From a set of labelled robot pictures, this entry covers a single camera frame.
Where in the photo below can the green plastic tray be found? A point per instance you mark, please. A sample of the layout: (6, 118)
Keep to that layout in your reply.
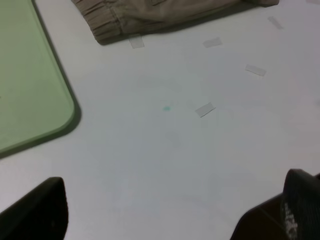
(37, 103)

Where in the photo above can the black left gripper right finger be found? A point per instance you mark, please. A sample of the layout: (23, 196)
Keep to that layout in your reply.
(292, 215)

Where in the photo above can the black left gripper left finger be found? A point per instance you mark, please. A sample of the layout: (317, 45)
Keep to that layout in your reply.
(42, 214)

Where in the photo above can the khaki shorts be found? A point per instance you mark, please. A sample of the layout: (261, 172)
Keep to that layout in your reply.
(109, 20)

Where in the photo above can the clear tape strip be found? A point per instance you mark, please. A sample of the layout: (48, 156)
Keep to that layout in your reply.
(212, 42)
(255, 70)
(205, 109)
(275, 22)
(136, 41)

